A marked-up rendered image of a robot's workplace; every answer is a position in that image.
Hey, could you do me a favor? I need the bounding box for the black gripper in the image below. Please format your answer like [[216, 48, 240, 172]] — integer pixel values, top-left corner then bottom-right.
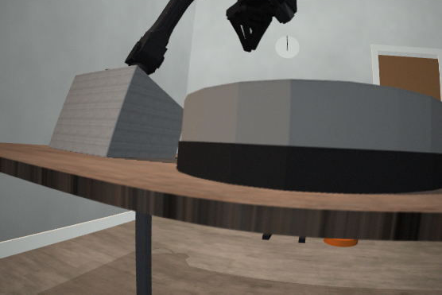
[[226, 0, 278, 52]]

